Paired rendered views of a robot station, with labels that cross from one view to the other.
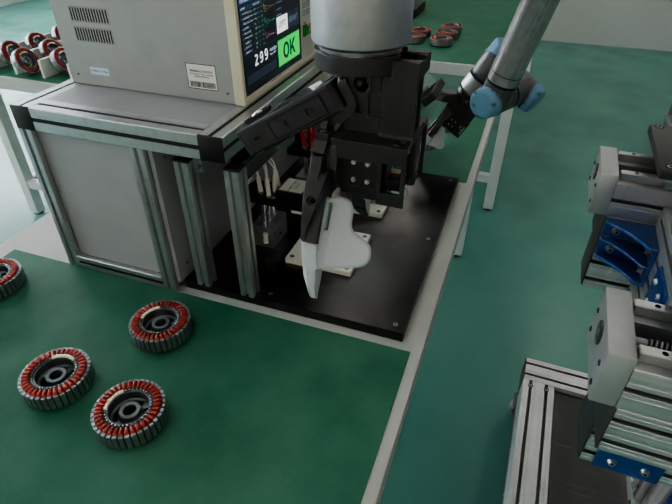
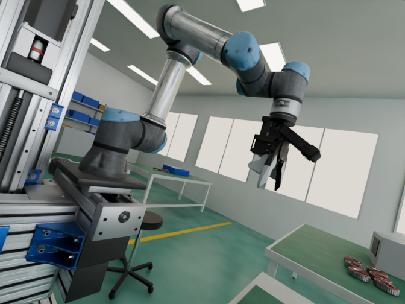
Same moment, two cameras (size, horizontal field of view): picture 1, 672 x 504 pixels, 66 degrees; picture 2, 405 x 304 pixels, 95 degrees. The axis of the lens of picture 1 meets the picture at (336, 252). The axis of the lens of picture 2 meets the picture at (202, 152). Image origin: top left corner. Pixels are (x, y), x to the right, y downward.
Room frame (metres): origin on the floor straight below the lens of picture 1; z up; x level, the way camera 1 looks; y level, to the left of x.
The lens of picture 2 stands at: (0.95, -0.04, 1.17)
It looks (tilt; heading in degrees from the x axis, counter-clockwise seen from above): 3 degrees up; 198
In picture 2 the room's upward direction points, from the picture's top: 17 degrees clockwise
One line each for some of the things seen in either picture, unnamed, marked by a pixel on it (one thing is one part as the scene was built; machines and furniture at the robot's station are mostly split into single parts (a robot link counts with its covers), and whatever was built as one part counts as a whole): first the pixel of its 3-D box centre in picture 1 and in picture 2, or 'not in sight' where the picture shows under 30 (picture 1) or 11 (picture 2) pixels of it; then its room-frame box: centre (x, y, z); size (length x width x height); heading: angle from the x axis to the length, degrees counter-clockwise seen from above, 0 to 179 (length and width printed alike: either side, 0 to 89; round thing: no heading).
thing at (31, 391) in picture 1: (57, 377); not in sight; (0.58, 0.47, 0.77); 0.11 x 0.11 x 0.04
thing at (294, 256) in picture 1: (329, 248); not in sight; (0.94, 0.01, 0.78); 0.15 x 0.15 x 0.01; 70
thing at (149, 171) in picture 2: not in sight; (168, 190); (-2.80, -1.71, 0.38); 1.90 x 0.90 x 0.75; 160
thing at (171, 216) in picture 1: (247, 150); not in sight; (1.14, 0.21, 0.92); 0.66 x 0.01 x 0.30; 160
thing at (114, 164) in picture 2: not in sight; (107, 158); (0.42, -0.54, 1.09); 0.15 x 0.15 x 0.10
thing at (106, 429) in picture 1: (130, 412); not in sight; (0.51, 0.32, 0.77); 0.11 x 0.11 x 0.04
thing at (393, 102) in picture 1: (367, 123); (273, 139); (0.41, -0.03, 1.29); 0.09 x 0.08 x 0.12; 69
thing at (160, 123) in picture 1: (212, 74); not in sight; (1.17, 0.27, 1.09); 0.68 x 0.44 x 0.05; 160
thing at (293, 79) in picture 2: not in sight; (290, 85); (0.41, -0.02, 1.45); 0.09 x 0.08 x 0.11; 76
